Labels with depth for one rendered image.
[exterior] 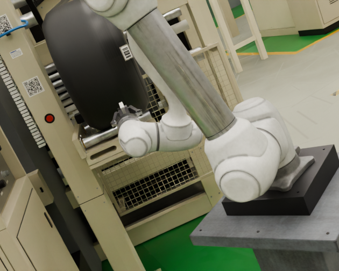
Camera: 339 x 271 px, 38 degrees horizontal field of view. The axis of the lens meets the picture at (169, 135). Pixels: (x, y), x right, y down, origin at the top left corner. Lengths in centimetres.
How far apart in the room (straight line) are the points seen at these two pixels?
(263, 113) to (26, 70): 117
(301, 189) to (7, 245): 97
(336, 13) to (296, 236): 538
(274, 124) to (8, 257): 98
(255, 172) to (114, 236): 131
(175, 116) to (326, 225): 60
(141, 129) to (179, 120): 13
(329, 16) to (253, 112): 515
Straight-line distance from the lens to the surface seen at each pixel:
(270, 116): 151
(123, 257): 256
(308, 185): 154
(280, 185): 156
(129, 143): 162
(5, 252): 178
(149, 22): 130
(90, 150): 225
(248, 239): 153
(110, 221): 247
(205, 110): 132
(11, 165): 222
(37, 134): 238
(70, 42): 208
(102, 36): 206
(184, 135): 168
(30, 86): 229
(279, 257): 171
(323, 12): 655
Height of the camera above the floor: 144
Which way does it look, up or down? 17 degrees down
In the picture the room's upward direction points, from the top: 24 degrees counter-clockwise
